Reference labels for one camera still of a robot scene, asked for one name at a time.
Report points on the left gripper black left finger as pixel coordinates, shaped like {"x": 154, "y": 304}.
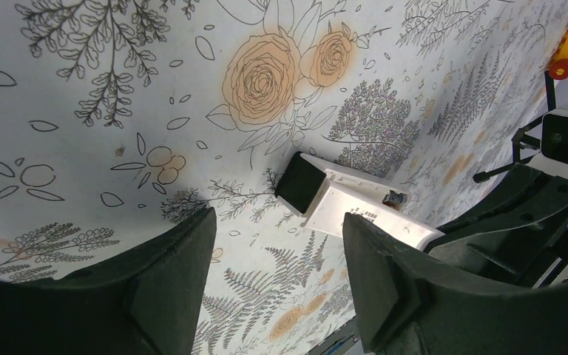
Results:
{"x": 142, "y": 301}

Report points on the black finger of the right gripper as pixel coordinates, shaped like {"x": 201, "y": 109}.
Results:
{"x": 518, "y": 234}

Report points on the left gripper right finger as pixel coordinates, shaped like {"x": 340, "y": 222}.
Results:
{"x": 407, "y": 302}

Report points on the white remote battery cover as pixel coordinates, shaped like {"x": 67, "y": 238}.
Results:
{"x": 327, "y": 212}

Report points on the white remote control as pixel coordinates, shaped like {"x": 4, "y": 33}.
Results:
{"x": 305, "y": 175}

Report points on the floral table mat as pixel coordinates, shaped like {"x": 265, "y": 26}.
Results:
{"x": 119, "y": 119}

